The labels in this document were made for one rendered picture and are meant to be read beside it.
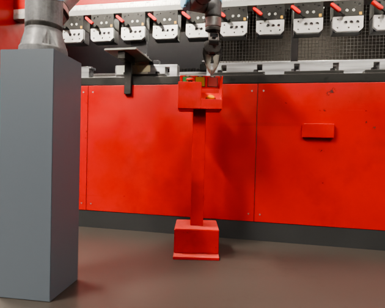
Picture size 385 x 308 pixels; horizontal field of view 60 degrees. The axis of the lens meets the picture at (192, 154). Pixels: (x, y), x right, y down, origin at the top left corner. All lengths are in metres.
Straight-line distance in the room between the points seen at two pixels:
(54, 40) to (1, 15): 1.34
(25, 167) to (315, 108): 1.35
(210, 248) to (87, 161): 0.92
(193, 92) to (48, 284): 0.94
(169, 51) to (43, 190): 1.76
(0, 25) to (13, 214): 1.55
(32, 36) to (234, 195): 1.19
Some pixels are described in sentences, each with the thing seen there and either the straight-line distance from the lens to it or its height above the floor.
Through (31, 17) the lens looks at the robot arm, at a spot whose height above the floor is 0.88.
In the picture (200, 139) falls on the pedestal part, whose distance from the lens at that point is 1.55.
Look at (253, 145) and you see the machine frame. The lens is 1.79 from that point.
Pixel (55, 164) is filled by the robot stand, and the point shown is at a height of 0.42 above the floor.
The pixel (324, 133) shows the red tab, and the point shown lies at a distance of 1.80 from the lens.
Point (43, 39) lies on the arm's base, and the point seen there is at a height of 0.81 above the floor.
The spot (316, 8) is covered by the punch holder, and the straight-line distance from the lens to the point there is 2.06.
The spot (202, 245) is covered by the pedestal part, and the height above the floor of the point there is 0.05.
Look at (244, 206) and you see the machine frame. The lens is 1.82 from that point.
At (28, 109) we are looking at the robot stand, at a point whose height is 0.59.
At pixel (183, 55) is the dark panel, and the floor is 1.17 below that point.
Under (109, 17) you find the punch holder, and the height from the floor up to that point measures 1.26.
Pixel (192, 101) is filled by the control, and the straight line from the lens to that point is 1.52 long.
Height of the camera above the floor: 0.49
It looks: 1 degrees down
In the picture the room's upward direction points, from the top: 1 degrees clockwise
